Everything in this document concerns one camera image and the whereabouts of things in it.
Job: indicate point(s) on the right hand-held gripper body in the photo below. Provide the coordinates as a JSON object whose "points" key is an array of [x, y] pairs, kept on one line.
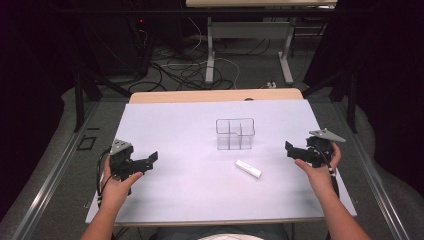
{"points": [[320, 148]]}

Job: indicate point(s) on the person's grey clothing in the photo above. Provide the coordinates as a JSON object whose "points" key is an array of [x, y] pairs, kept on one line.
{"points": [[186, 231]]}

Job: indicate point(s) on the clear plastic divided organizer box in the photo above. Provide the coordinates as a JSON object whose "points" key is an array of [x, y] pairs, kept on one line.
{"points": [[235, 135]]}

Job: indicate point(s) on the black computer tower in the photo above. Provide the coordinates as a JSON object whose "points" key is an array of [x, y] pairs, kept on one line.
{"points": [[141, 46]]}

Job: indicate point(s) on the aluminium floor rail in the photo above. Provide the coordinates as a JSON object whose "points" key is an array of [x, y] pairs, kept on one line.
{"points": [[376, 186], [46, 186]]}

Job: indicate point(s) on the white tube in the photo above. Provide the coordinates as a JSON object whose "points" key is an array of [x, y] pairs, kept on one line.
{"points": [[248, 168]]}

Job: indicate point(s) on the desk with white metal legs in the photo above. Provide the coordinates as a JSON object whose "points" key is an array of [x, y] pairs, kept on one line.
{"points": [[248, 30]]}

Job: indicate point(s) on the person's right hand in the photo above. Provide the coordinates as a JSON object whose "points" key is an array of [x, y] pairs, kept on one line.
{"points": [[321, 178]]}

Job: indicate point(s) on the person's left hand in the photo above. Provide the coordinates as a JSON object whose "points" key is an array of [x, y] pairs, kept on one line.
{"points": [[115, 193]]}

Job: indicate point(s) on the black metal stand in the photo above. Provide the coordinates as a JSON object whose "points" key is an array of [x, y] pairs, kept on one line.
{"points": [[350, 100], [80, 100]]}

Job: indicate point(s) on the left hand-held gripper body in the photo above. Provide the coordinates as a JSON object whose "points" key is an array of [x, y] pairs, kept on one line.
{"points": [[120, 156]]}

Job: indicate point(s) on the black horizontal bar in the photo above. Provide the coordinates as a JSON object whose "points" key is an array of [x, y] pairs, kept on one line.
{"points": [[133, 12]]}

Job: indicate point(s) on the white table mat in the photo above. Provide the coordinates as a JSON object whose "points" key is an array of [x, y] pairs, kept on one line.
{"points": [[186, 133]]}

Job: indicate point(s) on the white power plug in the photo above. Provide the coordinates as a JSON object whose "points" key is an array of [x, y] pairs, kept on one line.
{"points": [[271, 85]]}

